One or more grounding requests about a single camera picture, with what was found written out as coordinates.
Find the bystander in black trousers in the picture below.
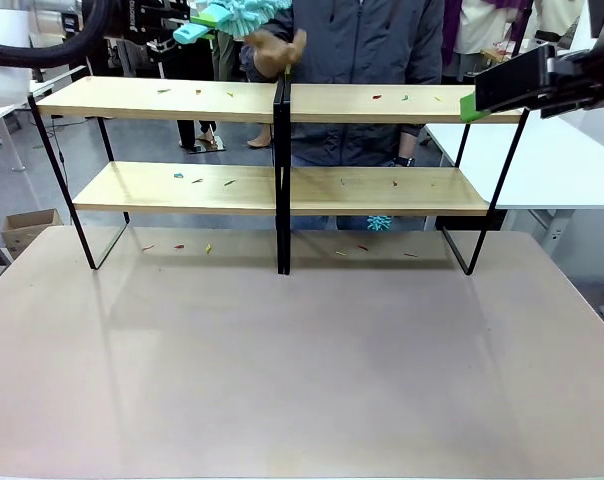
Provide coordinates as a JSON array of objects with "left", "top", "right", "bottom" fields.
[{"left": 175, "top": 29, "right": 219, "bottom": 151}]

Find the person in dark jacket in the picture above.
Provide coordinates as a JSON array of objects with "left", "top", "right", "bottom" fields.
[{"left": 240, "top": 0, "right": 446, "bottom": 232}]

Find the teal chenille duster long handle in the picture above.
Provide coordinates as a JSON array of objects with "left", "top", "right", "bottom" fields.
[{"left": 173, "top": 0, "right": 291, "bottom": 45}]

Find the wooden two-tier shelf rack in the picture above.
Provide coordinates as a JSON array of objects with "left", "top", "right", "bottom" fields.
[
  {"left": 27, "top": 74, "right": 289, "bottom": 275},
  {"left": 273, "top": 79, "right": 531, "bottom": 277}
]

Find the person's left forearm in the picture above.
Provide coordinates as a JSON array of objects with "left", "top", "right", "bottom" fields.
[{"left": 397, "top": 124, "right": 423, "bottom": 160}]

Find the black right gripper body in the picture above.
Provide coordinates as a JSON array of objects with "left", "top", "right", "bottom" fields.
[{"left": 554, "top": 37, "right": 604, "bottom": 110}]

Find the person's right hand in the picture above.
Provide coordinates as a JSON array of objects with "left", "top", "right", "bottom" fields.
[{"left": 241, "top": 28, "right": 308, "bottom": 80}]

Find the brown cardboard box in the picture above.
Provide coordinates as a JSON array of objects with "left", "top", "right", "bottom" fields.
[{"left": 0, "top": 208, "right": 64, "bottom": 261}]

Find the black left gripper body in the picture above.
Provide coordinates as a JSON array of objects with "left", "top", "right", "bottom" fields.
[{"left": 112, "top": 0, "right": 191, "bottom": 44}]

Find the reflective floor plate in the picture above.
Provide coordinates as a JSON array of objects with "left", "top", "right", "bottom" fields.
[{"left": 188, "top": 139, "right": 227, "bottom": 154}]

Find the bystander in purple and white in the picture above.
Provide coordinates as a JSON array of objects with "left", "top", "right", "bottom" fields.
[{"left": 441, "top": 0, "right": 533, "bottom": 85}]

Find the large white table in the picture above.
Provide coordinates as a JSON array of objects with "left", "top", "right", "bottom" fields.
[{"left": 421, "top": 107, "right": 604, "bottom": 257}]

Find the black corrugated cable hose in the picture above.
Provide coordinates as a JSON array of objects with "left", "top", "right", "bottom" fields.
[{"left": 0, "top": 0, "right": 111, "bottom": 69}]

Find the bystander in beige top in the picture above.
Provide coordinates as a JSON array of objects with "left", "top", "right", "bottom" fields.
[{"left": 531, "top": 0, "right": 586, "bottom": 47}]

